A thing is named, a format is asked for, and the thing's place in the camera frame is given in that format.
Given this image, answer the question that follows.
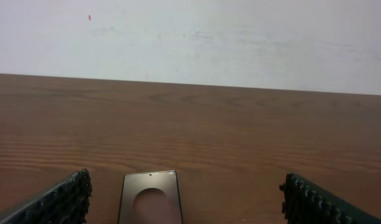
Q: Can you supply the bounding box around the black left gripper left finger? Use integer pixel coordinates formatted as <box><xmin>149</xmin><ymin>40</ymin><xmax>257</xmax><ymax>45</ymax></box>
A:
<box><xmin>0</xmin><ymin>169</ymin><xmax>92</xmax><ymax>224</ymax></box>

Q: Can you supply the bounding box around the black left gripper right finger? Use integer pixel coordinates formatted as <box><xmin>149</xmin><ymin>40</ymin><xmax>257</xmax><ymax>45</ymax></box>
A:
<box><xmin>280</xmin><ymin>173</ymin><xmax>381</xmax><ymax>224</ymax></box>

